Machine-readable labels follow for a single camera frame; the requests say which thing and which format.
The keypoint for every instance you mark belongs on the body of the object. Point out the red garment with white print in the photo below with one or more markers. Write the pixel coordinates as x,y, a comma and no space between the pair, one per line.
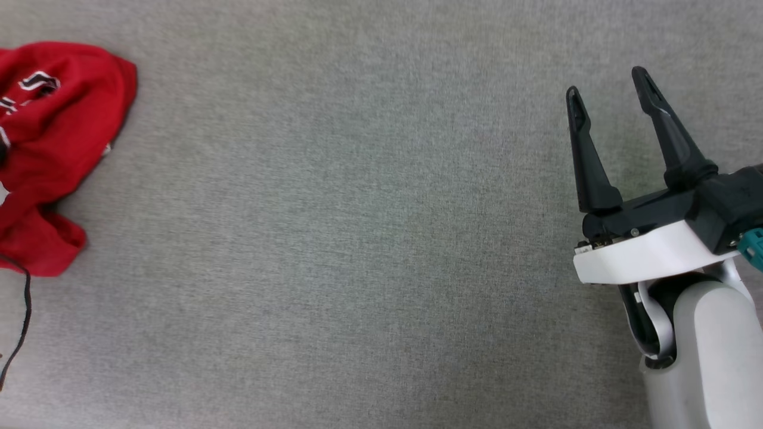
53,143

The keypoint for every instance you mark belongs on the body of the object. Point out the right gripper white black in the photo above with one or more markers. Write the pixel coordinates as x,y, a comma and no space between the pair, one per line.
647,247

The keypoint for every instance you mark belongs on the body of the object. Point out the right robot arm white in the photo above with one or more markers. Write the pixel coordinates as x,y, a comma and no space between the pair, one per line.
709,351

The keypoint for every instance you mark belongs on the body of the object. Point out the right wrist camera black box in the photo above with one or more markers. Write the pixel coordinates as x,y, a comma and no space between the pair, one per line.
733,196

